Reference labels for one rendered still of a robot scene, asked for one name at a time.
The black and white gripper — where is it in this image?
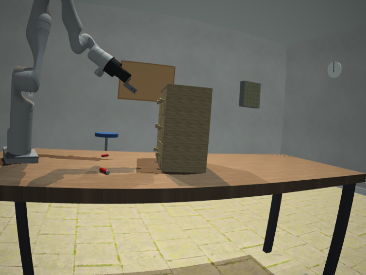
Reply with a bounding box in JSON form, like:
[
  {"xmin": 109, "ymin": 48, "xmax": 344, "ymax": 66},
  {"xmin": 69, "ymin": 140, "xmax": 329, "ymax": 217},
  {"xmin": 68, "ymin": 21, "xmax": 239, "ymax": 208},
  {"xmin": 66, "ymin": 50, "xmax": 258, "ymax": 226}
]
[{"xmin": 94, "ymin": 52, "xmax": 137, "ymax": 94}]

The small wooden chest of drawers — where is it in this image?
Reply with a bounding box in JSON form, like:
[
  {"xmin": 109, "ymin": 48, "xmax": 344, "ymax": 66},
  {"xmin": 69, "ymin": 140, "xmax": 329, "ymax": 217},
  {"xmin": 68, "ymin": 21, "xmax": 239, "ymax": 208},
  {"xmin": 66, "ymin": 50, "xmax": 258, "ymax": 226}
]
[{"xmin": 157, "ymin": 84, "xmax": 213, "ymax": 173}]

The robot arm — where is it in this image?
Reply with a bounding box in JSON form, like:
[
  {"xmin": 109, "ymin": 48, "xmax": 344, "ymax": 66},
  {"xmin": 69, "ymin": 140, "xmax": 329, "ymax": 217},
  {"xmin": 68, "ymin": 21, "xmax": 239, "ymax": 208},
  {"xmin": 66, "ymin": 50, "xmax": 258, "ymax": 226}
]
[{"xmin": 7, "ymin": 0, "xmax": 105, "ymax": 155}]

